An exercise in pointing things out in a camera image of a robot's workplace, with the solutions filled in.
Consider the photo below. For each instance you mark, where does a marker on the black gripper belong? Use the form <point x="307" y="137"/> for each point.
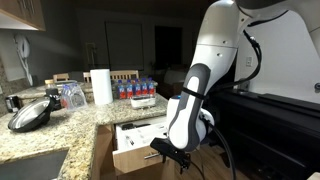
<point x="166" y="149"/>

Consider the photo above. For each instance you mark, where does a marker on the wooden drawer with white tray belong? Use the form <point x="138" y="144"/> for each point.
<point x="133" y="156"/>

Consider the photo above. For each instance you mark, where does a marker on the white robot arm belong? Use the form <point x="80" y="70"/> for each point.
<point x="217" y="44"/>

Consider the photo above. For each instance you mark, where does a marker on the white lidded container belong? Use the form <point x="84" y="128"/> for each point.
<point x="142" y="102"/>

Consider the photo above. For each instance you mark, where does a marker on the pack of red-label water bottles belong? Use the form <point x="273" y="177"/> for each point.
<point x="135" y="88"/>

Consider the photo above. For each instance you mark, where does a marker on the wooden chair backs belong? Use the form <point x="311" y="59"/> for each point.
<point x="86" y="76"/>

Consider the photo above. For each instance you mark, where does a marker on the white paper towel roll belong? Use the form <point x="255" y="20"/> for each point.
<point x="101" y="86"/>

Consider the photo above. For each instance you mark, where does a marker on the dark bottle with label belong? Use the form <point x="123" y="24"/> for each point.
<point x="52" y="91"/>

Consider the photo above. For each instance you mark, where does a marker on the black round pan lid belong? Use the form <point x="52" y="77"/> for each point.
<point x="32" y="116"/>

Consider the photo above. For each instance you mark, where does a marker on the wooden upper cabinets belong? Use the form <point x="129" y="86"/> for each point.
<point x="22" y="15"/>

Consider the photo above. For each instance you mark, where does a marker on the white wall phone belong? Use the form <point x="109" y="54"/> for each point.
<point x="23" y="51"/>

